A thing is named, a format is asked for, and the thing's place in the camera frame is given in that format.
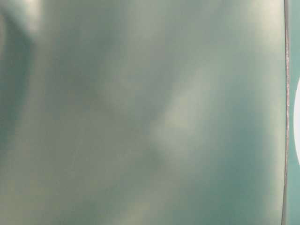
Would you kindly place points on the green table cloth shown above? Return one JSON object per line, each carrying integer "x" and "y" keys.
{"x": 148, "y": 112}

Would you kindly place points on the white bowl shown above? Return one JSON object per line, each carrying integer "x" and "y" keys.
{"x": 296, "y": 122}

